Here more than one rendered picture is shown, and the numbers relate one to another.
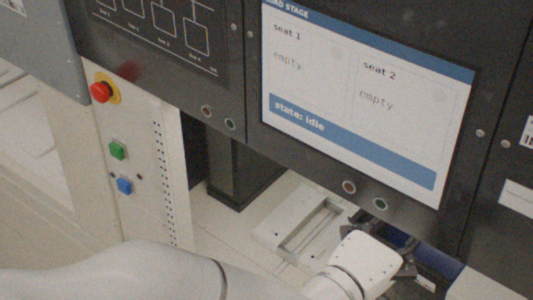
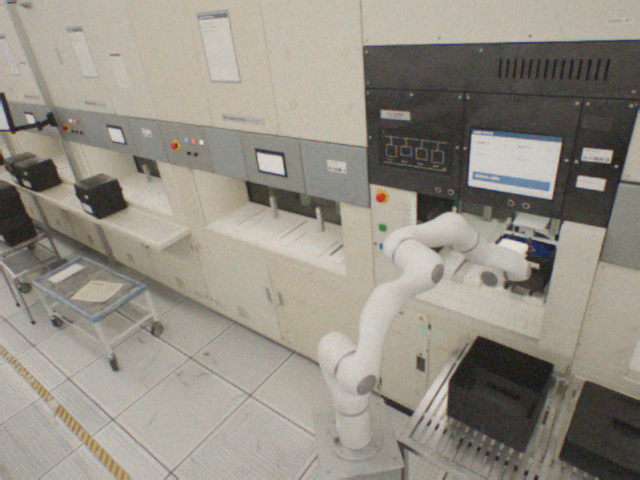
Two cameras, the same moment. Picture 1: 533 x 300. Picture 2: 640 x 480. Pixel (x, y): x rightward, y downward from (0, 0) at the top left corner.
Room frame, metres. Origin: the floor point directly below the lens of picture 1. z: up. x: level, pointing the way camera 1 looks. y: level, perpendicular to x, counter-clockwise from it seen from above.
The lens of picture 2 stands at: (-0.71, 0.52, 2.15)
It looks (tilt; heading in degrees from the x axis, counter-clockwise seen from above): 29 degrees down; 2
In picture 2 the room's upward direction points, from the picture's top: 7 degrees counter-clockwise
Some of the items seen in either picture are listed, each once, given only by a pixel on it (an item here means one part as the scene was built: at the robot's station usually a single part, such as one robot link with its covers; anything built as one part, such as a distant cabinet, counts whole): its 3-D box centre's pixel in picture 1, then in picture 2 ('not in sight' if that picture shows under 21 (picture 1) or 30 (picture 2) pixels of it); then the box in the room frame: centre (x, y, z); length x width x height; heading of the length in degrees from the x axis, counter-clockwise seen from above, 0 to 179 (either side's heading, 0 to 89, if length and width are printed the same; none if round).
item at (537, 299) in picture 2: not in sight; (523, 283); (0.86, -0.33, 0.89); 0.22 x 0.21 x 0.04; 141
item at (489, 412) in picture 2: not in sight; (499, 389); (0.33, -0.02, 0.85); 0.28 x 0.28 x 0.17; 50
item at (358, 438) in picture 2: not in sight; (353, 419); (0.26, 0.51, 0.85); 0.19 x 0.19 x 0.18
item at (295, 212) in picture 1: (312, 228); (465, 267); (1.03, -0.12, 0.89); 0.22 x 0.21 x 0.04; 141
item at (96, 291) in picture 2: not in sight; (97, 290); (1.78, 2.22, 0.47); 0.31 x 0.23 x 0.02; 73
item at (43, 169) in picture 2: not in sight; (37, 173); (3.16, 3.23, 0.93); 0.30 x 0.28 x 0.26; 54
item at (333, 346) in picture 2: not in sight; (343, 370); (0.29, 0.53, 1.07); 0.19 x 0.12 x 0.24; 29
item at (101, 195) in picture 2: not in sight; (100, 195); (2.41, 2.30, 0.93); 0.30 x 0.28 x 0.26; 48
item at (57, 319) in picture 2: not in sight; (99, 305); (1.92, 2.34, 0.24); 0.97 x 0.52 x 0.48; 54
